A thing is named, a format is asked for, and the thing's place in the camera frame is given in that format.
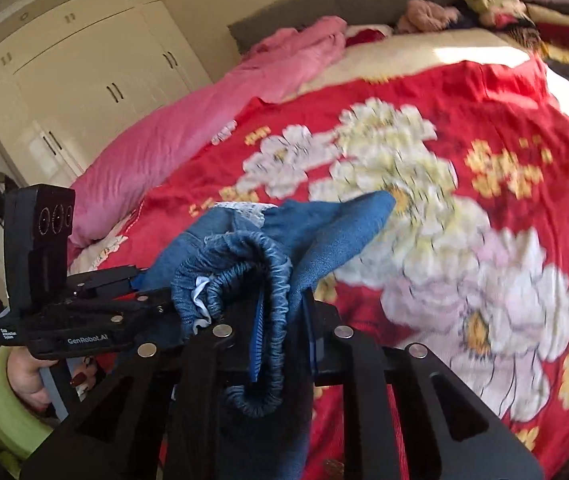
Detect pink quilt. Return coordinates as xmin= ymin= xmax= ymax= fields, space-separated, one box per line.
xmin=69 ymin=16 xmax=349 ymax=248

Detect red floral blanket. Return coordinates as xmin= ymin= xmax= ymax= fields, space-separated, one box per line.
xmin=69 ymin=55 xmax=569 ymax=480

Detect person's left hand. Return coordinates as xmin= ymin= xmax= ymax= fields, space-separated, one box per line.
xmin=7 ymin=347 xmax=98 ymax=411

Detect blue denim pants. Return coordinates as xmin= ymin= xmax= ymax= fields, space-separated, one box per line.
xmin=139 ymin=191 xmax=397 ymax=480

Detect pile of folded clothes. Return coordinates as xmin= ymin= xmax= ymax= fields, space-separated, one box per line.
xmin=457 ymin=0 xmax=569 ymax=96

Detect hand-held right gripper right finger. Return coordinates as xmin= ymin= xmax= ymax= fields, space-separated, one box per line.
xmin=301 ymin=287 xmax=545 ymax=480

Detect cream wardrobe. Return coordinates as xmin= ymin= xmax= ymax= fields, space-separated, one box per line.
xmin=0 ymin=0 xmax=212 ymax=221

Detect red cloth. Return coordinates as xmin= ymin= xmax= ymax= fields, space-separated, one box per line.
xmin=347 ymin=26 xmax=390 ymax=47

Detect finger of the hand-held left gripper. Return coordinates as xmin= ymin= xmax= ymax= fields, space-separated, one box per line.
xmin=77 ymin=287 xmax=180 ymax=320
xmin=68 ymin=266 xmax=148 ymax=297

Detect pink fluffy garment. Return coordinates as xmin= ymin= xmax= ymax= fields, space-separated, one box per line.
xmin=397 ymin=0 xmax=460 ymax=34

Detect cream bed sheet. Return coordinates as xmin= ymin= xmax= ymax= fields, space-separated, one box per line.
xmin=294 ymin=27 xmax=569 ymax=116

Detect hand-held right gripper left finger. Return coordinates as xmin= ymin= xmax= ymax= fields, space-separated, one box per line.
xmin=19 ymin=290 xmax=268 ymax=480

